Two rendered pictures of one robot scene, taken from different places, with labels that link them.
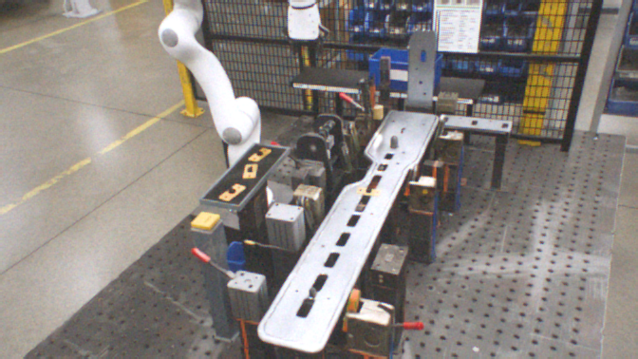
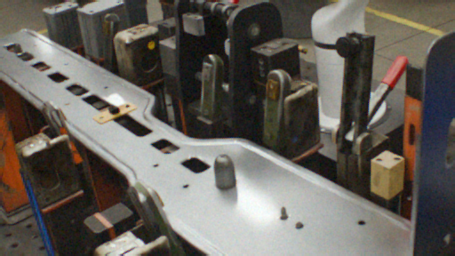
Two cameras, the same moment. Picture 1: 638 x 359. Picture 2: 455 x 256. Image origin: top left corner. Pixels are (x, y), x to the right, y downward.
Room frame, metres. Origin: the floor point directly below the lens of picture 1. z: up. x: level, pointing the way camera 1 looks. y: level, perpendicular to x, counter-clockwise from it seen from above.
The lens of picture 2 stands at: (2.36, -0.97, 1.53)
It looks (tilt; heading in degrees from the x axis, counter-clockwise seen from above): 28 degrees down; 119
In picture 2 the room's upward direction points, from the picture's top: 6 degrees counter-clockwise
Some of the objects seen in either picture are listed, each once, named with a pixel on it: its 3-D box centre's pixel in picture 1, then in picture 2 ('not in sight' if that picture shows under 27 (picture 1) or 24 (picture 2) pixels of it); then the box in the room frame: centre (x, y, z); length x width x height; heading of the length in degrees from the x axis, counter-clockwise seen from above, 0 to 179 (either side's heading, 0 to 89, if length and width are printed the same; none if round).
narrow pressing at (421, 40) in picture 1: (421, 69); (449, 191); (2.29, -0.47, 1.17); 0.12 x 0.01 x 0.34; 66
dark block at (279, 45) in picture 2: not in sight; (283, 150); (1.92, -0.06, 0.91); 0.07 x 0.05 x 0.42; 66
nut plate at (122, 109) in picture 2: (368, 190); (114, 110); (1.63, -0.17, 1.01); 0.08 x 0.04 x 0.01; 66
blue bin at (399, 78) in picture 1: (404, 69); not in sight; (2.49, -0.44, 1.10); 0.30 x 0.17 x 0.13; 60
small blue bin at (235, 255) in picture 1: (238, 261); not in sight; (1.61, 0.32, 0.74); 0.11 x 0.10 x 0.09; 156
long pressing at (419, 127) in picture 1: (368, 197); (107, 113); (1.61, -0.17, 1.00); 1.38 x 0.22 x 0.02; 156
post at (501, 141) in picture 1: (498, 159); not in sight; (2.05, -0.77, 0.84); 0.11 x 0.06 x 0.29; 66
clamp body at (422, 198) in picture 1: (421, 220); (65, 220); (1.61, -0.35, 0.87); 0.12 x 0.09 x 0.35; 66
